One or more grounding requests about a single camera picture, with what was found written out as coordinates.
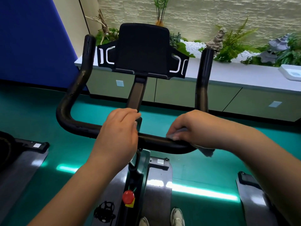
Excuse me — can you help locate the person's right hand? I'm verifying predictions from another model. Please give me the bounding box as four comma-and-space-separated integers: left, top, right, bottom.
166, 110, 235, 151

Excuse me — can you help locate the person's left hand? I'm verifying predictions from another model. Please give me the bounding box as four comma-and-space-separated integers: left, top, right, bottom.
87, 108, 141, 173

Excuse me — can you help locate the grey cleaning cloth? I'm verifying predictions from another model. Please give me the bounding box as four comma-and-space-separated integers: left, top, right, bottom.
166, 127, 215, 158

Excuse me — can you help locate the person's right forearm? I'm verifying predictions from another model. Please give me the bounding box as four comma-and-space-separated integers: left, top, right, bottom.
223, 124, 301, 226

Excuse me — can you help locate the person's left forearm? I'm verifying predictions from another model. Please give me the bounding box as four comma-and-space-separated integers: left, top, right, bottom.
28, 160, 129, 226

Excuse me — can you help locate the black exercise bike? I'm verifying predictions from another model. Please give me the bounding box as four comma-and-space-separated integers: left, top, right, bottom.
92, 160, 173, 226
236, 179, 279, 226

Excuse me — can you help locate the exercise bike at left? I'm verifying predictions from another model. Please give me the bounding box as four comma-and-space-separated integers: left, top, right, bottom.
0, 148, 49, 222

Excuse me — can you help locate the red round knob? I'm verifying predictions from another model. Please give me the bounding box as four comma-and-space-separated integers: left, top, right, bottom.
122, 190, 135, 205

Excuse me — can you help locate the long cabinet with grey top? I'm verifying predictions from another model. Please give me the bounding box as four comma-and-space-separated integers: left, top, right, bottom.
75, 47, 301, 123

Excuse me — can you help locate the green moss mat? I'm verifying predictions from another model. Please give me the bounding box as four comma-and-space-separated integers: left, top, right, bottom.
94, 28, 283, 67

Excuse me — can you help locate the patch of white pebbles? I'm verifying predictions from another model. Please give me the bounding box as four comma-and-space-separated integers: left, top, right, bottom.
233, 50, 259, 63
180, 40, 207, 59

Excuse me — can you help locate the grey stacked rock ornament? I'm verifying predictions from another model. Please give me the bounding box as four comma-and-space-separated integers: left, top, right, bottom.
206, 27, 227, 56

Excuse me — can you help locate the slim green fern plant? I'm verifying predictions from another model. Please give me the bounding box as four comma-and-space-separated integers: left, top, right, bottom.
215, 19, 259, 63

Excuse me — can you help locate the variegated leaf plant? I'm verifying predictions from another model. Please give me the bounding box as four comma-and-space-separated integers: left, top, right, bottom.
169, 32, 183, 49

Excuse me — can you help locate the grey stone pagoda lantern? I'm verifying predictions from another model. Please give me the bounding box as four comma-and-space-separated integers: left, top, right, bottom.
257, 33, 291, 64

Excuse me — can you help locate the small leafy green plant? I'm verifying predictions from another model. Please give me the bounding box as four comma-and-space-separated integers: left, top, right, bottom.
95, 28, 120, 45

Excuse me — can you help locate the white plastic tray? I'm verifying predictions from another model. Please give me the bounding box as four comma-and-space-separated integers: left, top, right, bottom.
278, 64, 301, 82

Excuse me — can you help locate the dry brown branch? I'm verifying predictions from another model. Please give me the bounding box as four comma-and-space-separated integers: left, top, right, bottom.
86, 9, 110, 45

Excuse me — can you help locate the large bushy fern plant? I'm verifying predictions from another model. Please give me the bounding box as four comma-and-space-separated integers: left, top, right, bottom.
276, 33, 301, 67

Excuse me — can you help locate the tall thin stemmed fern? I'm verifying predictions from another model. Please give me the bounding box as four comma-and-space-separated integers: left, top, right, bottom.
153, 0, 171, 27

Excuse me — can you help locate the blue wall pad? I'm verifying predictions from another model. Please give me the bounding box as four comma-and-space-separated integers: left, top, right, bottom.
0, 0, 89, 91

